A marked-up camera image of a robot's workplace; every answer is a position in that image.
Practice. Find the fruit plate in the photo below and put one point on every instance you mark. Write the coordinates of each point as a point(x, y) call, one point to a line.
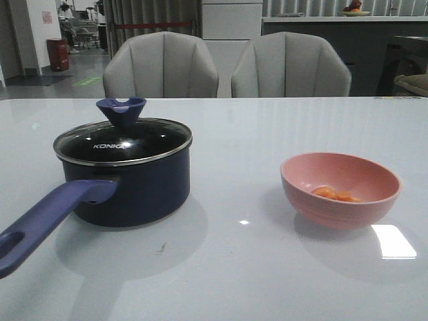
point(354, 9)

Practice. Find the beige sofa cushion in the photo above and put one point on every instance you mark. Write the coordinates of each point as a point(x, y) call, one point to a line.
point(414, 85)

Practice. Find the left grey chair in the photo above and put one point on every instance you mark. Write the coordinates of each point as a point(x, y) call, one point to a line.
point(162, 65)

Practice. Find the dark blue saucepan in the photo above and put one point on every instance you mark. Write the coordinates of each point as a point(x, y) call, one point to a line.
point(107, 196)

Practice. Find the white cabinet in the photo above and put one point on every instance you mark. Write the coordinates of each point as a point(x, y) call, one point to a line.
point(226, 27)

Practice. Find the grey chair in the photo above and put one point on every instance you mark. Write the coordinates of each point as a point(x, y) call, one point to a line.
point(162, 65)
point(289, 65)

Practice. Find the orange ham slices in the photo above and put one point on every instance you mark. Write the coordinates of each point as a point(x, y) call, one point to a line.
point(333, 194)

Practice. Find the right grey chair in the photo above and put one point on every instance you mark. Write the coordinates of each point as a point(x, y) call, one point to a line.
point(289, 65)

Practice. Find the person in background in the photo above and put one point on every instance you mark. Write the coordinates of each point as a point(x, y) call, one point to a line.
point(65, 13)

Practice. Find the red trash bin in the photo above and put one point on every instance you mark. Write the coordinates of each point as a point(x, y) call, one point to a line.
point(58, 54)

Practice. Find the glass lid with blue knob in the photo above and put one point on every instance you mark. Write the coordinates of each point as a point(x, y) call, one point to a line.
point(123, 138)

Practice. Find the pink bowl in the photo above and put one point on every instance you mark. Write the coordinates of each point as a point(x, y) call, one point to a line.
point(375, 187)

